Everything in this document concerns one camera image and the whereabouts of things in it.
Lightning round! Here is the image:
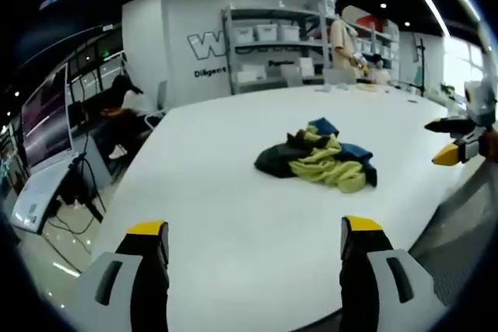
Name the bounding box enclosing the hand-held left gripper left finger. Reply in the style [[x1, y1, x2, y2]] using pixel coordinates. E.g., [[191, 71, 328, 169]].
[[72, 220, 171, 332]]

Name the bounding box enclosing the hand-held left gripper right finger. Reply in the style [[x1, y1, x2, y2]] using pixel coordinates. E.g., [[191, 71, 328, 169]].
[[339, 215, 435, 332]]

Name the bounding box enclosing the pile of socks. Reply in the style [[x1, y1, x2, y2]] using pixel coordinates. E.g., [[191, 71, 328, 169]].
[[254, 117, 379, 195]]

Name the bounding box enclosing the green potted plant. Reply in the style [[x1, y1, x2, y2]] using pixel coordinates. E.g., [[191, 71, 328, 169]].
[[440, 82, 459, 103]]

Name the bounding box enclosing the black stand with pole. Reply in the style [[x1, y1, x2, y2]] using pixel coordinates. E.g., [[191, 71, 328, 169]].
[[414, 36, 428, 96]]

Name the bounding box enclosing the grey shelving rack with bins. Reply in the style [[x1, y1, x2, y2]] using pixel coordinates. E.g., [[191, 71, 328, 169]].
[[352, 12, 402, 76]]

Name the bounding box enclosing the tilted white display panel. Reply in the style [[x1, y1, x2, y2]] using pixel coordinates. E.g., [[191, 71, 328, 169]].
[[10, 152, 81, 236]]

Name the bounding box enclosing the white office chair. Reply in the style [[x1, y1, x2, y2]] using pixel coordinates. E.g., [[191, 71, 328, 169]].
[[142, 80, 169, 131]]

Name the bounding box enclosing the large computer monitor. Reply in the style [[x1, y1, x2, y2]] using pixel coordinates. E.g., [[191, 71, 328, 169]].
[[19, 62, 75, 172]]

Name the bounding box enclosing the white storage bin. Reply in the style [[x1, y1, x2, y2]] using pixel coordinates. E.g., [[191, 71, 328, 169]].
[[233, 26, 254, 44], [254, 23, 279, 42], [279, 23, 303, 40]]

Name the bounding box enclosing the grey metal shelving rack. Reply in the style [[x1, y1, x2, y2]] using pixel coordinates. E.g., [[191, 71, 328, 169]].
[[220, 0, 340, 96]]

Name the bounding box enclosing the black floor cable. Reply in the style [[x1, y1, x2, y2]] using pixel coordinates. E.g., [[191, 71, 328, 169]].
[[45, 191, 103, 275]]

